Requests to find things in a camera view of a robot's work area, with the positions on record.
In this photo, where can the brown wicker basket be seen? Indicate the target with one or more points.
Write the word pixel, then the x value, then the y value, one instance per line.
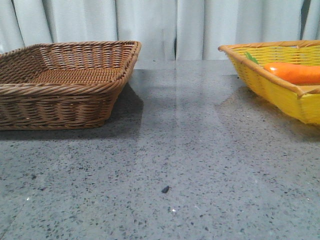
pixel 62 86

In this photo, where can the small black debris piece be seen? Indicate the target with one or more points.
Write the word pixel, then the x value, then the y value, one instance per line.
pixel 165 189

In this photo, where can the yellow wicker basket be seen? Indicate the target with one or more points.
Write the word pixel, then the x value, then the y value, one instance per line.
pixel 301 102

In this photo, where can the orange toy carrot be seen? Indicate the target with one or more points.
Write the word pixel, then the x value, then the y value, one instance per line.
pixel 296 74

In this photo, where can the white curtain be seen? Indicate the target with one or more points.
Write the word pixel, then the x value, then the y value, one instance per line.
pixel 168 30

